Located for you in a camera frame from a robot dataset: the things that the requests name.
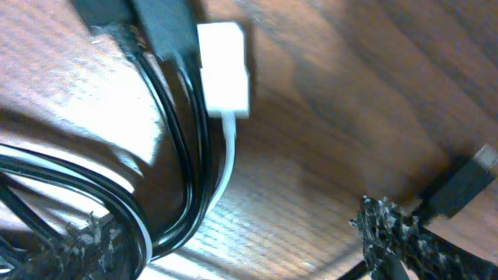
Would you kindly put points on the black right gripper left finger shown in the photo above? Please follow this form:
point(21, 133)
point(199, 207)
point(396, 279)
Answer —
point(104, 249)

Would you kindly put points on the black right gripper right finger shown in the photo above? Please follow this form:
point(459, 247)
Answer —
point(385, 233)

